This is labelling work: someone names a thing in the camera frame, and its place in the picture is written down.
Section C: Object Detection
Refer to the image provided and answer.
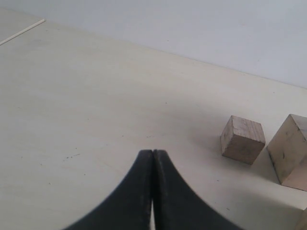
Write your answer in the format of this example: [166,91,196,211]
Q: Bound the thin wooden stick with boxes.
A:
[0,19,46,45]

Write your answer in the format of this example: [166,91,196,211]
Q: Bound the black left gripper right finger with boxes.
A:
[152,149,241,230]

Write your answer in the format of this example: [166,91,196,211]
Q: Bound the largest wooden cube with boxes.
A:
[294,208,307,230]

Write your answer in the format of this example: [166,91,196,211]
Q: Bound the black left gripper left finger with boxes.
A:
[66,149,153,230]

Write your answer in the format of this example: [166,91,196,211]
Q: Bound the second-largest wooden cube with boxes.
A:
[267,114,307,191]

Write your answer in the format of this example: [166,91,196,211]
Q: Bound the medium-small wooden cube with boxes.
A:
[220,115,266,165]

